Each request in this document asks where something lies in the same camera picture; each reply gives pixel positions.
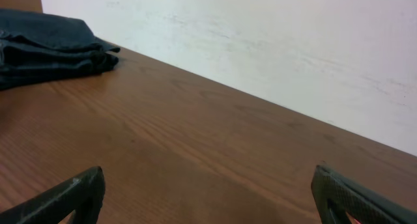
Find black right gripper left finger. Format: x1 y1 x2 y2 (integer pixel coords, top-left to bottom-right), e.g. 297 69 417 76
1 166 106 224

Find folded navy blue shorts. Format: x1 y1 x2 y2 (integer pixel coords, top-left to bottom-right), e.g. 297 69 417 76
1 8 121 90

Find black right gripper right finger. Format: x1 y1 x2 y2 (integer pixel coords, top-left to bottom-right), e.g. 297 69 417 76
311 165 416 224

